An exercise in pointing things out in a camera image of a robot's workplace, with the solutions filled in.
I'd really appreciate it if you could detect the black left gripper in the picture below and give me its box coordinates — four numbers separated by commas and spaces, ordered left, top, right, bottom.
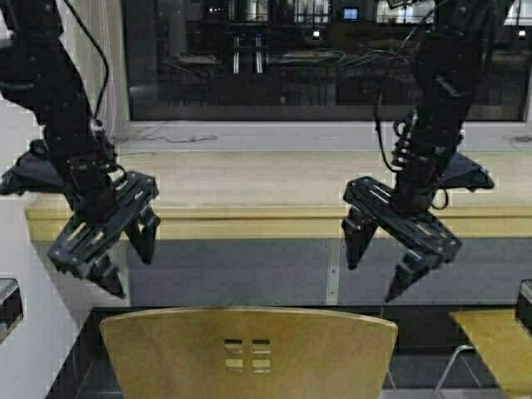
47, 158, 161, 298

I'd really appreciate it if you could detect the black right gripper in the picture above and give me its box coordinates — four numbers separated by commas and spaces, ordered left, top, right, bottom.
341, 176, 461, 303

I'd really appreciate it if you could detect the beige wooden chair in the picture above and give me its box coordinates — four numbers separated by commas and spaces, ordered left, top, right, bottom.
431, 308, 531, 398
100, 307, 398, 398

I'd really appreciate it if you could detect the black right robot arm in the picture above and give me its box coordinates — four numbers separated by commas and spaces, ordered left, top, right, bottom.
342, 1, 507, 301

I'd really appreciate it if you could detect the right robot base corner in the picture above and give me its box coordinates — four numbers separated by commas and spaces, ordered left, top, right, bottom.
515, 279, 532, 333

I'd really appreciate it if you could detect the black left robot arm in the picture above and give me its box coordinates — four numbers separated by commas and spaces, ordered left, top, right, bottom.
1, 1, 160, 298

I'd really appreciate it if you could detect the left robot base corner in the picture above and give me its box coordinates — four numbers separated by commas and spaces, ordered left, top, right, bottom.
1, 278, 24, 342

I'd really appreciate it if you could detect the long beige counter table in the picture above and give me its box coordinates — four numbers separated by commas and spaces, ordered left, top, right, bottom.
25, 149, 532, 241

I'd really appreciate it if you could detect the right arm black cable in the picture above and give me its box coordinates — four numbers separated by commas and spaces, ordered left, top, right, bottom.
372, 24, 448, 211

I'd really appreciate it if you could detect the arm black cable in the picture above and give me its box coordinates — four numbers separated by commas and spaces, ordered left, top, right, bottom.
372, 24, 448, 211
62, 0, 111, 121

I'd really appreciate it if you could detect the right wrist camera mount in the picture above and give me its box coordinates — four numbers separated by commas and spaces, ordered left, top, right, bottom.
439, 152, 495, 192

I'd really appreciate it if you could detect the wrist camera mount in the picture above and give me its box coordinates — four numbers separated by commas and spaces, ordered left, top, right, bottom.
1, 139, 67, 196
439, 152, 495, 192

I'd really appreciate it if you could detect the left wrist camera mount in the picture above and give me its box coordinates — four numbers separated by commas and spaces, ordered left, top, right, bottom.
1, 139, 67, 196

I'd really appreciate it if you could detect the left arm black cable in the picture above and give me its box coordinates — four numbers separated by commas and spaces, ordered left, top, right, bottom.
62, 0, 111, 121

